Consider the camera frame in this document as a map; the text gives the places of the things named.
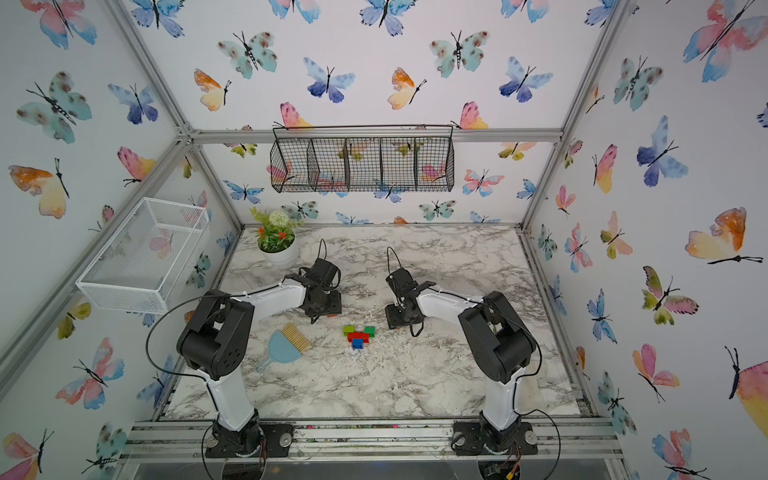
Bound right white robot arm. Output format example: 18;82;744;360
385;268;539;433

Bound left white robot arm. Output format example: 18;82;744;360
177;258;342;433

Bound white flower pot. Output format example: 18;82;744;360
258;237;299;269

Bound green artificial plant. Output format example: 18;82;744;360
250;207;302;253

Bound white mesh basket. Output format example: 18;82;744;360
76;197;210;314

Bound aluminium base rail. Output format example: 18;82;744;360
119;418;625;463

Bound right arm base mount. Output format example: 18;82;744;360
450;416;538;456

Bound black wire basket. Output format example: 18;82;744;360
268;124;455;194

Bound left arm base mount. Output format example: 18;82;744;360
203;412;295;460

